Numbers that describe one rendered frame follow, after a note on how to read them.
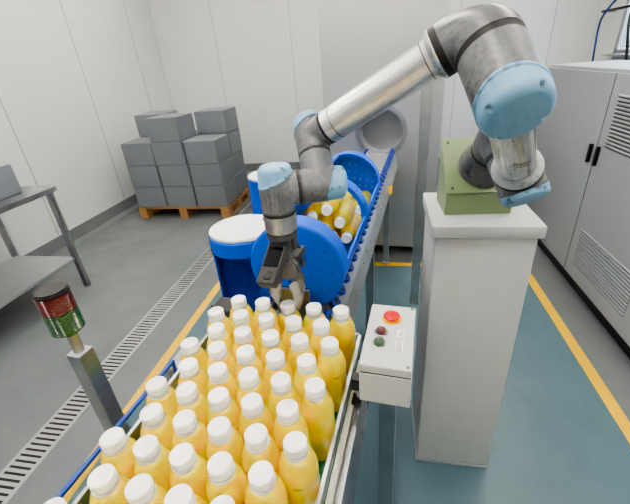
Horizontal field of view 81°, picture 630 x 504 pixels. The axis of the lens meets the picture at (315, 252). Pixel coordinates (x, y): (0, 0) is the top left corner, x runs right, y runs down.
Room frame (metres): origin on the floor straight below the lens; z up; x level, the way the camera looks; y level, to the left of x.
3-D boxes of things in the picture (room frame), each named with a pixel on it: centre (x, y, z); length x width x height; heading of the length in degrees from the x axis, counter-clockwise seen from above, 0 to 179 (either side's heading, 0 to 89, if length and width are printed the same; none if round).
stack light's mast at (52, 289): (0.63, 0.53, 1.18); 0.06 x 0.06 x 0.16
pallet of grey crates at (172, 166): (4.73, 1.50, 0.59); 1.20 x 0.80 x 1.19; 78
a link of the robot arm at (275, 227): (0.79, 0.08, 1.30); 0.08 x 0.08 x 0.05
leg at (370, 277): (1.87, -0.31, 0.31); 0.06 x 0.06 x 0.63; 72
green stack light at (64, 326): (0.63, 0.53, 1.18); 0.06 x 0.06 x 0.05
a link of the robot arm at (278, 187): (0.79, 0.07, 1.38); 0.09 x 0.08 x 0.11; 97
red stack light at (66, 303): (0.63, 0.53, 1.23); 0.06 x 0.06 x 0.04
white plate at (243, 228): (1.41, 0.29, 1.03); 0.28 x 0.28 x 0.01
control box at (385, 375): (0.61, -0.14, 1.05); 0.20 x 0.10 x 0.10; 162
